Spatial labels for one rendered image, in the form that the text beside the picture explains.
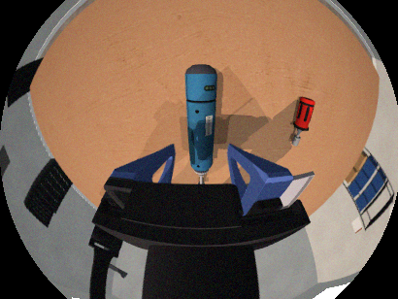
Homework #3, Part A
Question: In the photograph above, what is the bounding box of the dark blue electric nut driver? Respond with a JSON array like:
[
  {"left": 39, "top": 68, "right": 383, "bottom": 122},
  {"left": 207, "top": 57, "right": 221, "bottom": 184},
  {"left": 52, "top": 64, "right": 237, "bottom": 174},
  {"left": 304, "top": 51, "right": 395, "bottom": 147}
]
[{"left": 184, "top": 64, "right": 217, "bottom": 184}]

